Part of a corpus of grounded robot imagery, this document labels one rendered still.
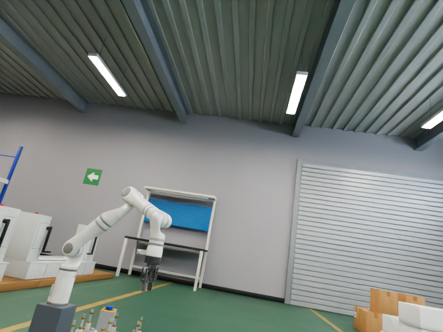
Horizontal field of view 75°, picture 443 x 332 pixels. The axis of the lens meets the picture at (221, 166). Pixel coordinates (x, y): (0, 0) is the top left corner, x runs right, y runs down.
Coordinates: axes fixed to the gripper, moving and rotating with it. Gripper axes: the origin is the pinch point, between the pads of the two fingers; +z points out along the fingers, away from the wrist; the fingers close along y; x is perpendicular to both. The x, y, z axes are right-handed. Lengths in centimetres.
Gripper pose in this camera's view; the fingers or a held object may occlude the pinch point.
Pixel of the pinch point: (146, 288)
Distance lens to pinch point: 148.6
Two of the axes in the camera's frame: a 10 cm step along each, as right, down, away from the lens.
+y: 1.8, 3.2, 9.3
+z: -1.5, 9.4, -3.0
